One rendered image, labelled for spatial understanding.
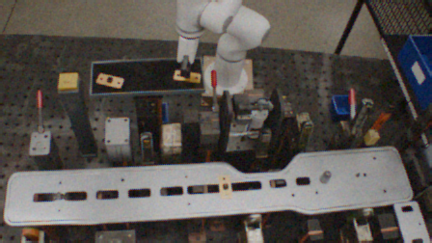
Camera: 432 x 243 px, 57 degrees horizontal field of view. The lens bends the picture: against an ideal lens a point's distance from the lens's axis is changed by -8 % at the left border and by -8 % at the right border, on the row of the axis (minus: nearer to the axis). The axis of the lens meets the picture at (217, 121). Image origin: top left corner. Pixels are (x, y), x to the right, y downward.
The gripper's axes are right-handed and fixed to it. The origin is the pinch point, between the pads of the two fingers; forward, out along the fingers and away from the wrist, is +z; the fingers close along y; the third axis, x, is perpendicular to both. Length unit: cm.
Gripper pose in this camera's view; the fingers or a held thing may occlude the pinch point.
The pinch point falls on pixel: (188, 64)
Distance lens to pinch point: 133.3
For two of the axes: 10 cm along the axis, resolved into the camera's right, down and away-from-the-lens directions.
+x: 9.9, 1.7, 0.1
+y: -1.4, 8.3, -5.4
